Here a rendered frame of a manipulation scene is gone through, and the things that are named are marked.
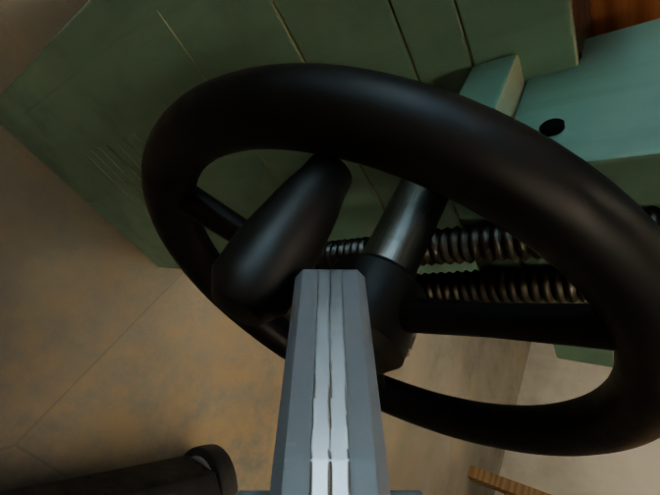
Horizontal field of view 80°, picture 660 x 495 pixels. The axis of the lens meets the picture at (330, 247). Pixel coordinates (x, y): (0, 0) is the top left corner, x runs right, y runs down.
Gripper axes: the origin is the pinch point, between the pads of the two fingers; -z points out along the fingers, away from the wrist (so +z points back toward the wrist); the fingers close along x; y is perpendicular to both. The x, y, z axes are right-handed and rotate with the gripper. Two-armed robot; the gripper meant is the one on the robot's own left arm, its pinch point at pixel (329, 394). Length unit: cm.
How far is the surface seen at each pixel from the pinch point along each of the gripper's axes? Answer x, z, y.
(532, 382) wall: 174, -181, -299
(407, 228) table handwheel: 4.7, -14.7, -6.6
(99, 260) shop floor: -50, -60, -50
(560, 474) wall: 164, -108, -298
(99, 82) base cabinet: -28, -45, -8
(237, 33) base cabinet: -7.9, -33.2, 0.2
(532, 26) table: 12.2, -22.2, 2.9
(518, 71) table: 11.9, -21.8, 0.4
